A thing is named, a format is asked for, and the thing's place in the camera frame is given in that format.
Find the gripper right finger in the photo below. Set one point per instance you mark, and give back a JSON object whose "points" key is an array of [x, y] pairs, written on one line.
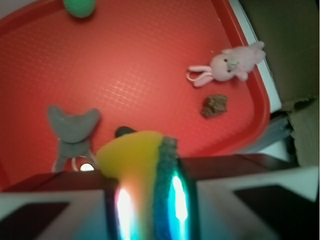
{"points": [[249, 197]]}

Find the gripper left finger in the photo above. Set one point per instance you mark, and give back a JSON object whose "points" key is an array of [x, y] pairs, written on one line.
{"points": [[61, 206]]}

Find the yellow sponge with green pad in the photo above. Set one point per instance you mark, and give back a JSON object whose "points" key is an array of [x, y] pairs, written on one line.
{"points": [[144, 162]]}

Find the brown rock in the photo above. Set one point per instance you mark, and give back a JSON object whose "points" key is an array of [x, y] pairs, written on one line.
{"points": [[214, 105]]}

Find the pink plush bunny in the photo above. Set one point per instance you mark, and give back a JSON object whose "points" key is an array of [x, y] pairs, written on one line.
{"points": [[234, 62]]}

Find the red plastic tray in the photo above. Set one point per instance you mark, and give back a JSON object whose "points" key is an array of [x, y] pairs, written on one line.
{"points": [[128, 60]]}

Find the brown cardboard box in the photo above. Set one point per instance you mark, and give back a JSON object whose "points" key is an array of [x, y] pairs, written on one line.
{"points": [[290, 30]]}

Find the green textured ball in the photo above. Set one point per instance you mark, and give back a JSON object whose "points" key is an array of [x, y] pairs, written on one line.
{"points": [[79, 8]]}

